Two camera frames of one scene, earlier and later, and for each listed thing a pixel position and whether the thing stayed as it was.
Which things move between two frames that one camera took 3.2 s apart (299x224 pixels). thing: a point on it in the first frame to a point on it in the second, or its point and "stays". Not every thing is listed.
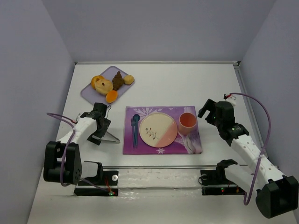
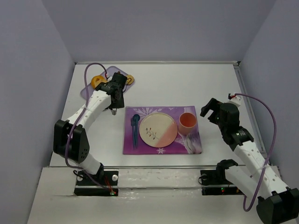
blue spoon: (136, 118) stays
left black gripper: (101, 130) to (120, 78)
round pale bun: (129, 80) stays
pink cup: (187, 122) stays
